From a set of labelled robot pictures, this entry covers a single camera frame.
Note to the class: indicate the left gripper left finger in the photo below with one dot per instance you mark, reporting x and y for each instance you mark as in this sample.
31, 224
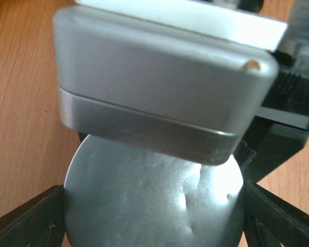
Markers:
38, 222

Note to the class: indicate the white round lid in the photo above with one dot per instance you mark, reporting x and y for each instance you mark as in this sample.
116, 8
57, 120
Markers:
120, 195

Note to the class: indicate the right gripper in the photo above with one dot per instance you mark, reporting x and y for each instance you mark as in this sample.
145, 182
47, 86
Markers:
281, 127

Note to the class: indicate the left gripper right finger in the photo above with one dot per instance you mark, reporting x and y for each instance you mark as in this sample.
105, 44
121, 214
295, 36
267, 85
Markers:
272, 221

